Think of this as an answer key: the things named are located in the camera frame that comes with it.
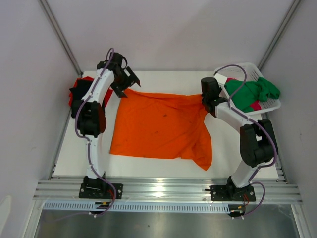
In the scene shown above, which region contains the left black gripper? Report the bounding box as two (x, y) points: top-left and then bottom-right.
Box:
(110, 67), (140, 98)

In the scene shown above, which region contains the orange t shirt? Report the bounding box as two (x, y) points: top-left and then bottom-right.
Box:
(109, 89), (212, 171)

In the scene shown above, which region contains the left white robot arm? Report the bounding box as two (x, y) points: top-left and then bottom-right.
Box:
(71, 48), (141, 182)

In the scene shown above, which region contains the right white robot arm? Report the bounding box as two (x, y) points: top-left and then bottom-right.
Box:
(201, 77), (278, 200)

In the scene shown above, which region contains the red folded t shirt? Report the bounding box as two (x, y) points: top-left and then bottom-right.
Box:
(68, 77), (113, 108)

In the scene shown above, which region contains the white plastic basket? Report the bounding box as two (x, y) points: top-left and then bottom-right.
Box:
(215, 62), (281, 115)

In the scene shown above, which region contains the black folded t shirt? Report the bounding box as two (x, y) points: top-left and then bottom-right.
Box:
(69, 79), (109, 119)

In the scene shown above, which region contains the pink t shirt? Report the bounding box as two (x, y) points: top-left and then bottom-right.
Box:
(224, 78), (261, 113)

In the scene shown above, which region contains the green t shirt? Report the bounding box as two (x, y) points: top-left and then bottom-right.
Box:
(232, 77), (280, 113)

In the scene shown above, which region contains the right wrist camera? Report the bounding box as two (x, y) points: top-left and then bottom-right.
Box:
(213, 73), (228, 85)

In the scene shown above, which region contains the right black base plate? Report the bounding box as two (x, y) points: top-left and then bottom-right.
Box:
(205, 185), (256, 202)

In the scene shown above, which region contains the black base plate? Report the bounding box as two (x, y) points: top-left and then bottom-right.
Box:
(79, 176), (114, 199)
(205, 185), (256, 202)

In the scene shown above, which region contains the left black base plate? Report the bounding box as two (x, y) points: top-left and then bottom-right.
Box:
(79, 176), (114, 199)

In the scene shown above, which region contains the white slotted cable duct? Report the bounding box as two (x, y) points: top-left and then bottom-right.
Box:
(43, 200), (230, 214)

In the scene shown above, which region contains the aluminium mounting rail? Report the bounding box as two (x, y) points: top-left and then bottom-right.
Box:
(33, 177), (303, 204)

